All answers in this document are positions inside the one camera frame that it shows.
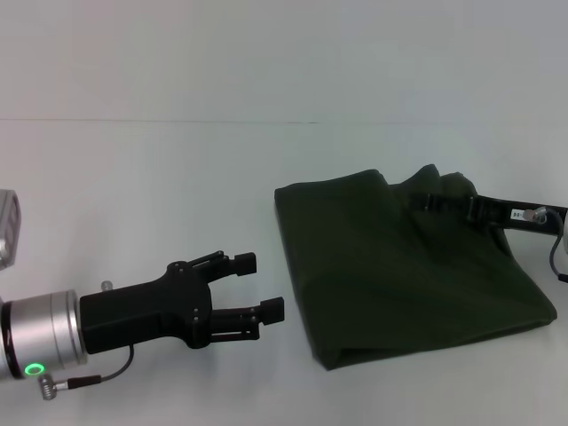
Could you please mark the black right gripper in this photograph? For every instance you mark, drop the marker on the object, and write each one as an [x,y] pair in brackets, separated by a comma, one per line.
[515,215]

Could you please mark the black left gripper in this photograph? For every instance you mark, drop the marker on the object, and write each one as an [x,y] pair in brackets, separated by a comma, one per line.
[133,315]

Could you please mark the dark green shirt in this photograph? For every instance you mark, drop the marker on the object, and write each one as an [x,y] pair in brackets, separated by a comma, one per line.
[399,275]

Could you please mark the silver connector post right gripper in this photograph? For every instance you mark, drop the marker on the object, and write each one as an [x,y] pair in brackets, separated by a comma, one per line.
[539,214]

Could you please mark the silver connector post gripper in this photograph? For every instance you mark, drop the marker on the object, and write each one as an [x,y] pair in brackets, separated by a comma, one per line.
[539,214]
[107,286]

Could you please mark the silver connector post left gripper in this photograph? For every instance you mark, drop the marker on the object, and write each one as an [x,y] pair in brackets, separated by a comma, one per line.
[107,286]

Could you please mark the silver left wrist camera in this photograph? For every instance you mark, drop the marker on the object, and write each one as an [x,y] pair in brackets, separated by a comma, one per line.
[9,231]

